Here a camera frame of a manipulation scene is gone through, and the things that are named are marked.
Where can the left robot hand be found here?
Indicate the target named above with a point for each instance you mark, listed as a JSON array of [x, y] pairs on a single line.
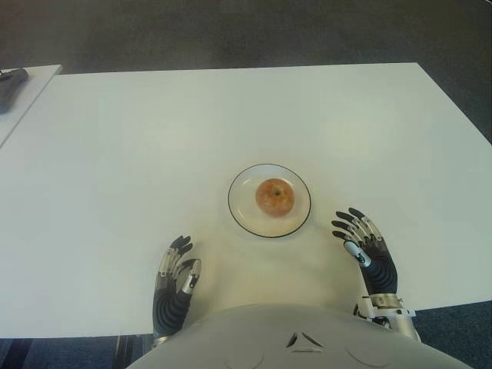
[[169, 303]]

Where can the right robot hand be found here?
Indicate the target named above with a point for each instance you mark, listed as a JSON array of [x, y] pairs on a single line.
[[380, 273]]

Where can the red-yellow apple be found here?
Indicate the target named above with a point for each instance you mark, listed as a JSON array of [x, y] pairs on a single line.
[[275, 198]]

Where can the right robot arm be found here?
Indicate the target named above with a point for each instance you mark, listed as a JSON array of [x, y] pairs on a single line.
[[399, 321]]

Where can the white plate with black rim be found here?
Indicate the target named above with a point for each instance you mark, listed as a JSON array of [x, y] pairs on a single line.
[[244, 211]]

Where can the grey robot torso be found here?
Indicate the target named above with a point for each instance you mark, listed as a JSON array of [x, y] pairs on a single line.
[[300, 342]]

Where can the white side table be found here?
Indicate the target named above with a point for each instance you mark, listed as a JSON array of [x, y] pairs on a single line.
[[27, 100]]

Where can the dark grey device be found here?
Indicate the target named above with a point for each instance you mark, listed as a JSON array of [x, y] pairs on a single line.
[[9, 86]]

